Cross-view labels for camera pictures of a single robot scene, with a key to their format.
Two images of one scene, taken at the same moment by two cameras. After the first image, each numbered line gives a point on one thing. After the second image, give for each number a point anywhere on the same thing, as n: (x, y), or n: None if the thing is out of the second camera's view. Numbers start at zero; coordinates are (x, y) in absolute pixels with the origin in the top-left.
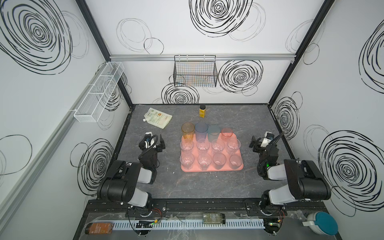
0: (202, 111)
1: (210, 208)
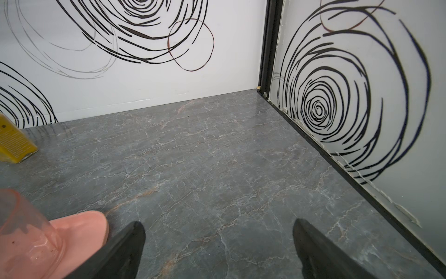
0: (15, 146)
1: None
